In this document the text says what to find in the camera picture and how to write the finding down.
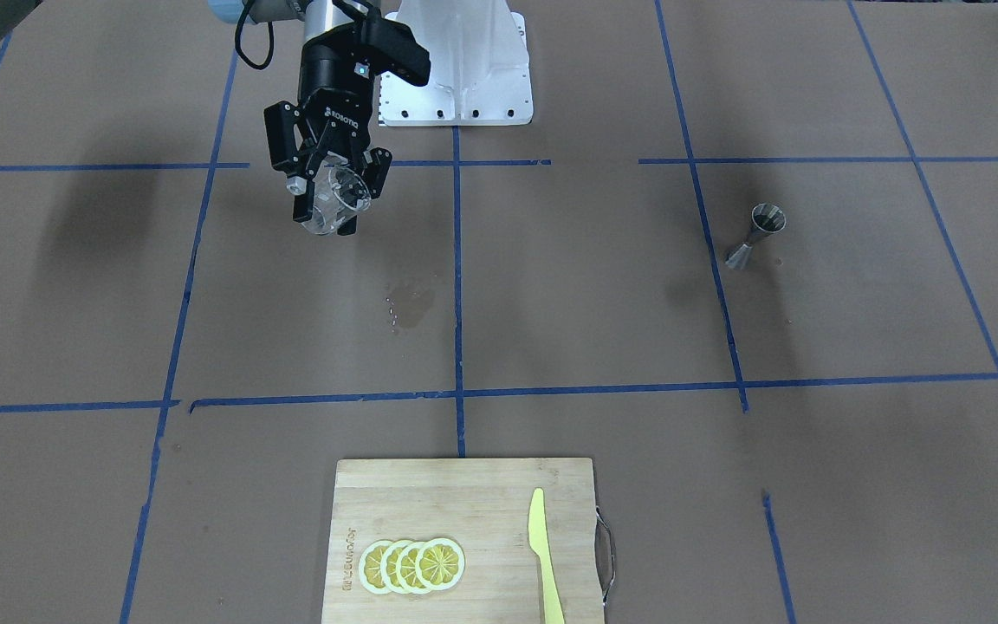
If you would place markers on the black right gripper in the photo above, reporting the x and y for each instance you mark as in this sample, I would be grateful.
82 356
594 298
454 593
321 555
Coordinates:
326 91

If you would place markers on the clear glass measuring cup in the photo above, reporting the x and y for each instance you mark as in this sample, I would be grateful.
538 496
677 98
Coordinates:
336 207

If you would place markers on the steel double jigger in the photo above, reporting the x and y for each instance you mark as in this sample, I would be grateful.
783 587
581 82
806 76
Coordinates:
765 220

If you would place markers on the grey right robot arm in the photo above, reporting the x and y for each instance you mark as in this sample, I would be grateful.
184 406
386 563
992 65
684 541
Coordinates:
110 112

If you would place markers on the bamboo cutting board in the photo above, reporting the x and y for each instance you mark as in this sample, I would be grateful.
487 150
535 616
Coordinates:
482 504

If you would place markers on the yellow plastic knife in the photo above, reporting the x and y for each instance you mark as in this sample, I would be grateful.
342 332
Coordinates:
538 534

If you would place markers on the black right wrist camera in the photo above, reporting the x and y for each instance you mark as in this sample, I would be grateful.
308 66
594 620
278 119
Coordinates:
389 46

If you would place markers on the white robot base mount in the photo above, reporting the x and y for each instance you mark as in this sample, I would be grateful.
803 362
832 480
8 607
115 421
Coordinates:
480 67

